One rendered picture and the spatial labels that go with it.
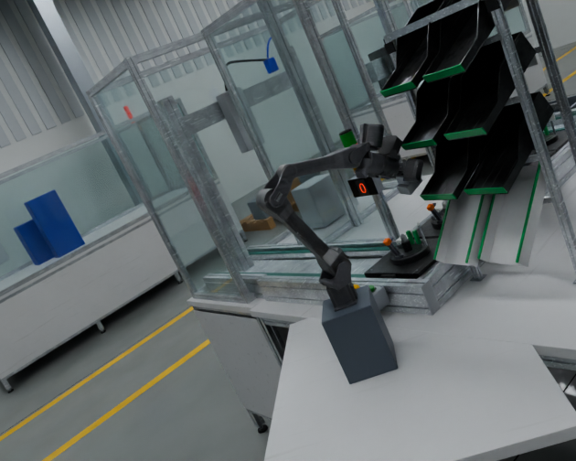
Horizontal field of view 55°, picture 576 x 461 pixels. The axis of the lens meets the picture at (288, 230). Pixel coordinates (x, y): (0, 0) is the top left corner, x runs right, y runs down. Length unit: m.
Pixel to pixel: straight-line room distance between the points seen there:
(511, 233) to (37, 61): 8.93
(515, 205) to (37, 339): 5.47
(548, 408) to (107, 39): 9.68
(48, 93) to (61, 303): 4.34
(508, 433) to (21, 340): 5.61
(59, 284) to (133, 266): 0.82
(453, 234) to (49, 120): 8.49
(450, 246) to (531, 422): 0.64
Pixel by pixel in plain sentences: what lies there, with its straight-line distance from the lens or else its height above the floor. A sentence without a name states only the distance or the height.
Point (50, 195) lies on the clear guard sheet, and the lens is 6.45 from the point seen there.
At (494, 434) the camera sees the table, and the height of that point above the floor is 0.86.
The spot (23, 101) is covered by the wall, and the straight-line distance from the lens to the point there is 9.70.
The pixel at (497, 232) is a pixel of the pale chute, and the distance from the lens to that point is 1.64.
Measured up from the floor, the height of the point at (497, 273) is 0.86.
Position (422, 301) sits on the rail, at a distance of 1.72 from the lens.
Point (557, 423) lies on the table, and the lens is 1.25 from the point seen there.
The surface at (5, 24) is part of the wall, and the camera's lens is 10.03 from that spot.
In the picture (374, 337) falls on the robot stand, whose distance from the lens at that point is 1.50.
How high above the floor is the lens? 1.66
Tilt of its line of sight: 14 degrees down
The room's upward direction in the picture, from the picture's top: 25 degrees counter-clockwise
